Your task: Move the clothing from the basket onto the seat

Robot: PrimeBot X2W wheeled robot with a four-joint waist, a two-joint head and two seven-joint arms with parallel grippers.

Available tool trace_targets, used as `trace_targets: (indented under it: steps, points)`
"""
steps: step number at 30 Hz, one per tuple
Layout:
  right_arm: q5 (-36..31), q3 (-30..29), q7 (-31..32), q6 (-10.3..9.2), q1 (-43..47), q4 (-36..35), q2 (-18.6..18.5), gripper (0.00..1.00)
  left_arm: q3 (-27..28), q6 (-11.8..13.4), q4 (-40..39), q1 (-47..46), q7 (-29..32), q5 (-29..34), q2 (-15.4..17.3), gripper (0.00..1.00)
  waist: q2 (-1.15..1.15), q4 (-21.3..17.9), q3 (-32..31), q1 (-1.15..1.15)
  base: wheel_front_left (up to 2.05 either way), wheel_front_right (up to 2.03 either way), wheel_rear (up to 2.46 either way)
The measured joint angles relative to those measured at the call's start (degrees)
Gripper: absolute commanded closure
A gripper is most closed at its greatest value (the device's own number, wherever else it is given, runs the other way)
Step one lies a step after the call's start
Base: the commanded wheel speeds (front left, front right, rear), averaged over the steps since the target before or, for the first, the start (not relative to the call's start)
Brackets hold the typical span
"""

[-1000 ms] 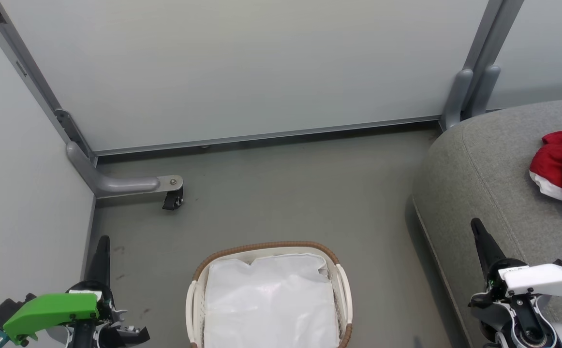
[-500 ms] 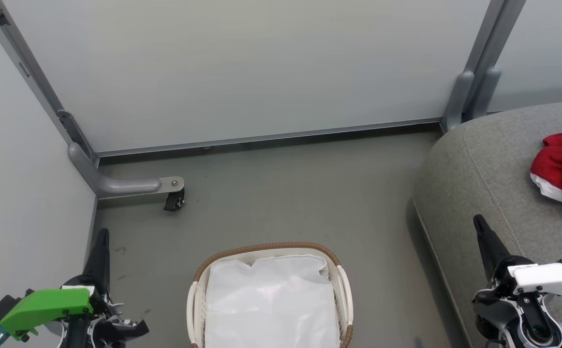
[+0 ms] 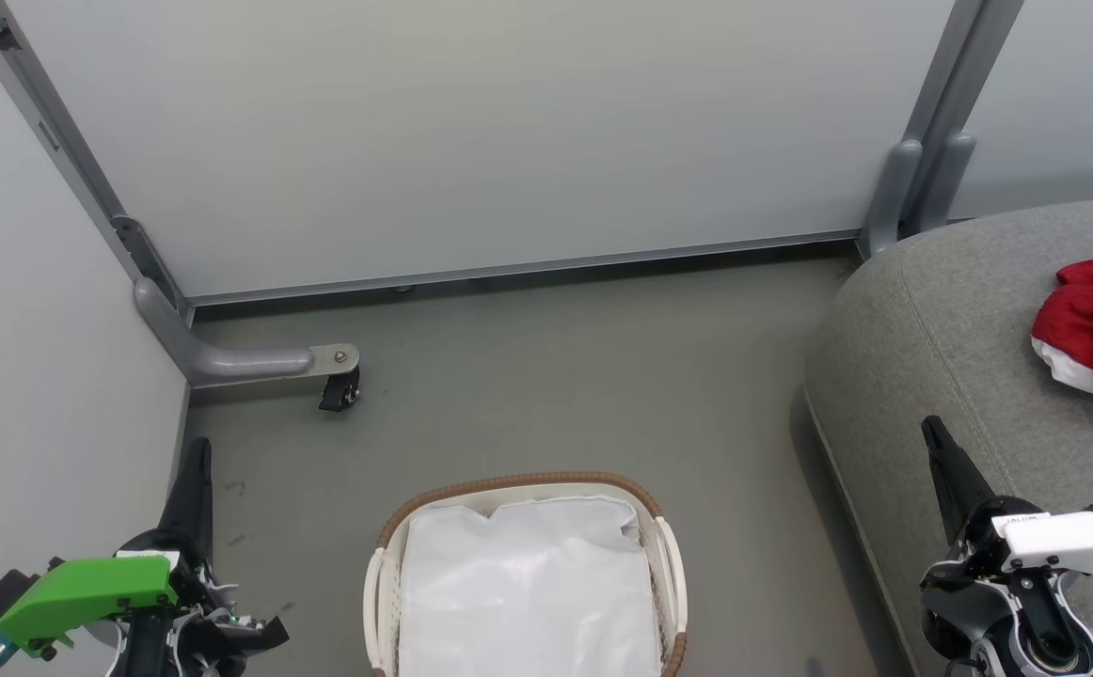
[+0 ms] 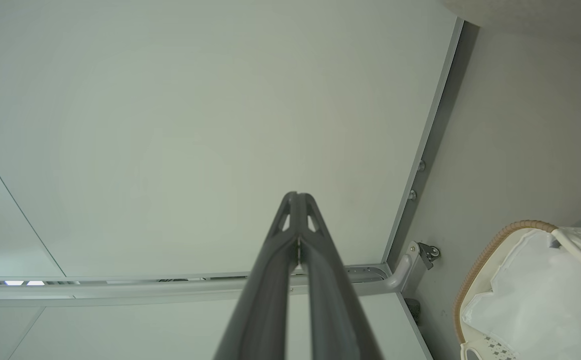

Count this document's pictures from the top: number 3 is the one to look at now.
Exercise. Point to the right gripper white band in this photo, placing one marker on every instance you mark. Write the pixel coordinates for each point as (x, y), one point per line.
(1073, 545)

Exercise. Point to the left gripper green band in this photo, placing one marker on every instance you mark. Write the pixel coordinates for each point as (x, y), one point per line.
(86, 592)

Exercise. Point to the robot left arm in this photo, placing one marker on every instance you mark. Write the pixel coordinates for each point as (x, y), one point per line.
(147, 653)

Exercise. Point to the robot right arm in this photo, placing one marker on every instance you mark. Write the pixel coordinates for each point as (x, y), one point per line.
(1045, 649)

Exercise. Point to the white laundry basket brown rim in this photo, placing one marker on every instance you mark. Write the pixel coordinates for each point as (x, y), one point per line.
(518, 484)

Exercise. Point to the grey curved partition foot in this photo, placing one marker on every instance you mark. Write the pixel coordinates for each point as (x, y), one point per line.
(227, 362)

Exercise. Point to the grey fabric sofa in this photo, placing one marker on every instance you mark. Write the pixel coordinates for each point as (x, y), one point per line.
(960, 329)

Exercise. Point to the black caster wheel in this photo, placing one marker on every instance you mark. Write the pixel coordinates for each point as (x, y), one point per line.
(340, 393)

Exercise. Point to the white liner cloth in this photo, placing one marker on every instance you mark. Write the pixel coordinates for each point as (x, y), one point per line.
(528, 592)

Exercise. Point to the grey upright foot bracket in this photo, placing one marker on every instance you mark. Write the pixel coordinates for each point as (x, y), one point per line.
(890, 197)
(946, 179)

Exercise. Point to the grey partition post with hinge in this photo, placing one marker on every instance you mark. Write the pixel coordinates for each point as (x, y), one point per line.
(67, 141)

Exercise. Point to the aluminium partition bottom rail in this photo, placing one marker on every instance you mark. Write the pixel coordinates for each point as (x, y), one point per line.
(509, 270)

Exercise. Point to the grey double partition post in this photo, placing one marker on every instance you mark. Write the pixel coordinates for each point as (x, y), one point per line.
(970, 56)

